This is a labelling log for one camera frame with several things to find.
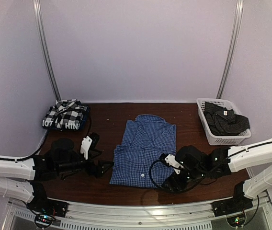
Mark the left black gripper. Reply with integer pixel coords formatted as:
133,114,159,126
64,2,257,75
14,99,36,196
56,149,114,178

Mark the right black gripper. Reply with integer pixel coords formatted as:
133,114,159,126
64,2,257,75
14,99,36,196
162,168,206,194

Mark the blue checked long sleeve shirt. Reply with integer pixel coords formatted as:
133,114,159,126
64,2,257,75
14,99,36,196
110,114,177,188

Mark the black white plaid shirt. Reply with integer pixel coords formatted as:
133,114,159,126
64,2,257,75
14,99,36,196
43,99,83,124

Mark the white plastic laundry basket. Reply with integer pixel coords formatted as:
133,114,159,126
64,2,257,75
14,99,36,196
196,98,251,146

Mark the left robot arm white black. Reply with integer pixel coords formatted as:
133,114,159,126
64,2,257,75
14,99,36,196
0,136,114,213

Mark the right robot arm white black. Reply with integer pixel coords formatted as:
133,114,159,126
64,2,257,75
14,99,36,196
160,138,272,212

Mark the right circuit board with leds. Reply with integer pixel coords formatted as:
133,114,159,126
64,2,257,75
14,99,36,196
227,214,246,228

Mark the circuit board with leds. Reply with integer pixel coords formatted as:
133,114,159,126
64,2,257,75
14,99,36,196
34,213,56,228
227,214,246,228

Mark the black garment in basket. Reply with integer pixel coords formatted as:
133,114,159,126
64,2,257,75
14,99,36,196
204,102,250,136

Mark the left circuit board with leds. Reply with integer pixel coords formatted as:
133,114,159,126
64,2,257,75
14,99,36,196
34,213,56,228

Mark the right black camera cable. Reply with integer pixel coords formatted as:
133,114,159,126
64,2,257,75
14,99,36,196
149,159,220,194

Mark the black camera cable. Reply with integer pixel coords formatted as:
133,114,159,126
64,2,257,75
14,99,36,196
0,112,93,162
149,159,220,194

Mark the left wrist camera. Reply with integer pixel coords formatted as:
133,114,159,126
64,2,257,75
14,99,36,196
80,132,100,160

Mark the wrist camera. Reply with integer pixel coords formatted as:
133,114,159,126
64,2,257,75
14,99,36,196
159,154,183,174
80,132,100,160

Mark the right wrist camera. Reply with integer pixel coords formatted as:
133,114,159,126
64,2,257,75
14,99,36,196
159,154,183,174

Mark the front aluminium rail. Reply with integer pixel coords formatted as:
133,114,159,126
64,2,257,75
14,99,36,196
4,188,272,230

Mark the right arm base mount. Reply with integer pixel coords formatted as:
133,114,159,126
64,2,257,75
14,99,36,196
212,198,253,217

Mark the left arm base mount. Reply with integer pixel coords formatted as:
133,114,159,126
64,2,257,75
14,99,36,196
26,197,68,218

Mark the left black camera cable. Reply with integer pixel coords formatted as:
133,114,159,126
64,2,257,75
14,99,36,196
0,112,93,162

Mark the left aluminium frame post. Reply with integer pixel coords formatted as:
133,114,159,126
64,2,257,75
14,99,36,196
33,0,61,100

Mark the aluminium frame post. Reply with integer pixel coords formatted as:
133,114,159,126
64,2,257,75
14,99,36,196
33,0,61,100
216,0,244,99

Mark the right aluminium frame post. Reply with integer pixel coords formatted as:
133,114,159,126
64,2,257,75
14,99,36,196
216,0,244,99

